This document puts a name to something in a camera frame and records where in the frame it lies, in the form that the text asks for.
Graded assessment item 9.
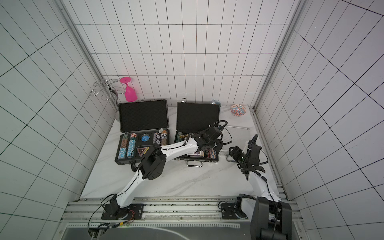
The triangle dealer plaque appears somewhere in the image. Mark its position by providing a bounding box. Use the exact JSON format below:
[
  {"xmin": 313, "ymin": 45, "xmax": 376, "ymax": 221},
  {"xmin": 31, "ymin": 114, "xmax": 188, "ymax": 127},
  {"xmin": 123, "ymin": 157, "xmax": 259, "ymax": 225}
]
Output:
[{"xmin": 137, "ymin": 147, "xmax": 150, "ymax": 157}]

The black middle poker case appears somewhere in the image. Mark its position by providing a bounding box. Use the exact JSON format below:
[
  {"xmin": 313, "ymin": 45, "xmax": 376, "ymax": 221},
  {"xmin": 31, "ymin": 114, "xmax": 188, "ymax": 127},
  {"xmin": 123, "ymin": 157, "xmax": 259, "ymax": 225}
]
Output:
[{"xmin": 175, "ymin": 102, "xmax": 221, "ymax": 167}]

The aluminium mounting rail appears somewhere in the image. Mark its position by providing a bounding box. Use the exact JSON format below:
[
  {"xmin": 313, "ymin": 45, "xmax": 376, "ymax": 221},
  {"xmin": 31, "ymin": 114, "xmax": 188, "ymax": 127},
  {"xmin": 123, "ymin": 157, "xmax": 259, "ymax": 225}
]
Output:
[{"xmin": 61, "ymin": 196, "xmax": 304, "ymax": 230}]

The black left poker case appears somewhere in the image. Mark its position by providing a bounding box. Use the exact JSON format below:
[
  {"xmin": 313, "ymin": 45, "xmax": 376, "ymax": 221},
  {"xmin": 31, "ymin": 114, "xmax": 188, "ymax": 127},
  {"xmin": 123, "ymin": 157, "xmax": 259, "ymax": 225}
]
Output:
[{"xmin": 115, "ymin": 100, "xmax": 170, "ymax": 166}]

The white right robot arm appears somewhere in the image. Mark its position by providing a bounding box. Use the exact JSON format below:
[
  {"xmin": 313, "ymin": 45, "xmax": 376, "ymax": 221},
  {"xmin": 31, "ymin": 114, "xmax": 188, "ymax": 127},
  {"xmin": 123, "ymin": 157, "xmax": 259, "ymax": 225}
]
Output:
[{"xmin": 229, "ymin": 143, "xmax": 293, "ymax": 240}]

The pink plastic goblet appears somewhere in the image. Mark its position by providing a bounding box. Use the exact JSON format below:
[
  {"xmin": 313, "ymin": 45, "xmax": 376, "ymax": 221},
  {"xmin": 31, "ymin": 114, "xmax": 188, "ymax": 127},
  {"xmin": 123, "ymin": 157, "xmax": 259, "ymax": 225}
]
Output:
[{"xmin": 120, "ymin": 77, "xmax": 138, "ymax": 103}]

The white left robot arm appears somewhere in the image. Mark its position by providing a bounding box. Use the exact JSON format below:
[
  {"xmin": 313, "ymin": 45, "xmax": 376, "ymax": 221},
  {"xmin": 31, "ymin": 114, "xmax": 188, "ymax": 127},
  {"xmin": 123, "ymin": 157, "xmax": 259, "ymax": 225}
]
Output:
[{"xmin": 101, "ymin": 121, "xmax": 228, "ymax": 220}]

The patterned small bowl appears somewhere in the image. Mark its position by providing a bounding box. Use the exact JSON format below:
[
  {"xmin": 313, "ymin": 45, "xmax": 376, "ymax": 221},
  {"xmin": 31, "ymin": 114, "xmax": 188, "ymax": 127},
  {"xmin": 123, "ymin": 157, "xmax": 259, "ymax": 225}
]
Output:
[{"xmin": 230, "ymin": 104, "xmax": 247, "ymax": 117}]

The black poker case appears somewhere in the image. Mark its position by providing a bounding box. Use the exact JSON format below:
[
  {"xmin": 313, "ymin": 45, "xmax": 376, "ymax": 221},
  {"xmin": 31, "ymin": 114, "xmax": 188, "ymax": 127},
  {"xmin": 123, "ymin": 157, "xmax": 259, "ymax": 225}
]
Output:
[
  {"xmin": 175, "ymin": 102, "xmax": 221, "ymax": 167},
  {"xmin": 115, "ymin": 100, "xmax": 170, "ymax": 166}
]

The silver aluminium poker case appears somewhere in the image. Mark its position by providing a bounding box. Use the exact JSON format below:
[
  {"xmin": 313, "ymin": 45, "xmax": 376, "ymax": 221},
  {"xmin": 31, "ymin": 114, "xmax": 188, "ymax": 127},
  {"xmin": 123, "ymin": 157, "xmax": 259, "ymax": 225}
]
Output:
[{"xmin": 219, "ymin": 125, "xmax": 252, "ymax": 163}]

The blue round chip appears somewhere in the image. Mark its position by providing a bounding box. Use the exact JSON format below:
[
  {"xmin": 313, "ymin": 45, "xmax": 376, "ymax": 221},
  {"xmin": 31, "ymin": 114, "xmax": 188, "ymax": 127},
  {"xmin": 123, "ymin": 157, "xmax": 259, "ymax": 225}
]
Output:
[{"xmin": 140, "ymin": 134, "xmax": 150, "ymax": 142}]

